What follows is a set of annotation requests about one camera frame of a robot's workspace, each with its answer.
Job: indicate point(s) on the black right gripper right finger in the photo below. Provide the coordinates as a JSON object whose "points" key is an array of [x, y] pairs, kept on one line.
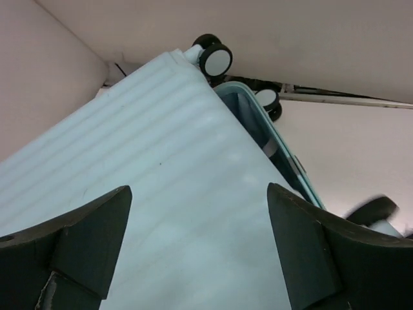
{"points": [[331, 263]]}

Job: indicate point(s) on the light blue hardshell suitcase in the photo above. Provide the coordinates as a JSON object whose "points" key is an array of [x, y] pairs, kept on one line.
{"points": [[198, 160]]}

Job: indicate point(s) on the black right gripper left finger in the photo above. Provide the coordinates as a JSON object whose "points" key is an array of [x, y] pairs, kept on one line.
{"points": [[67, 262]]}

